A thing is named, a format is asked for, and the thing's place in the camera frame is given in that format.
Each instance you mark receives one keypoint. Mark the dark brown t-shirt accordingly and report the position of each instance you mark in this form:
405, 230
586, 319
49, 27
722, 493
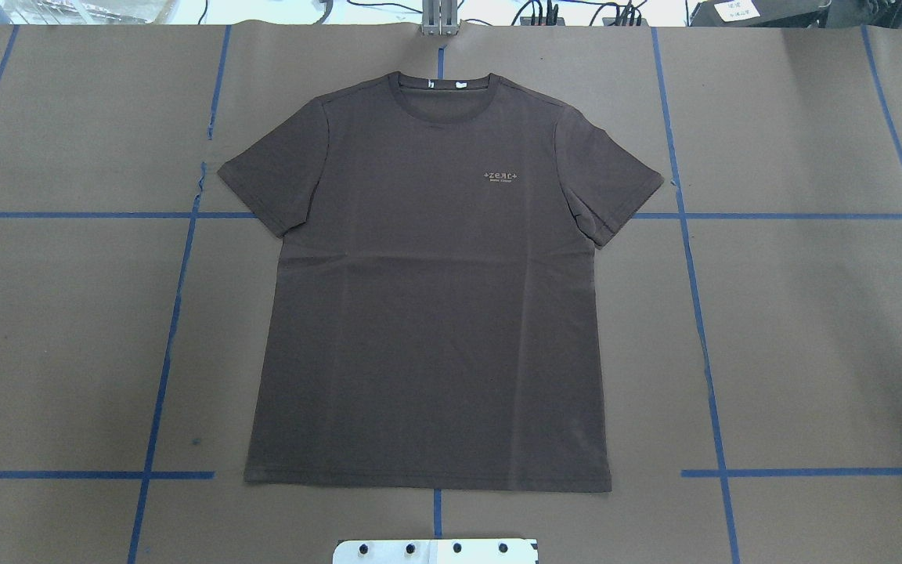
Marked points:
434, 323

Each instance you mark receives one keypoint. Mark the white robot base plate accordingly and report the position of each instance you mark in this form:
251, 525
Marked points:
454, 550

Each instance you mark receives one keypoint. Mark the aluminium frame post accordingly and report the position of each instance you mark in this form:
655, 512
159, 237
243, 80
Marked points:
440, 17

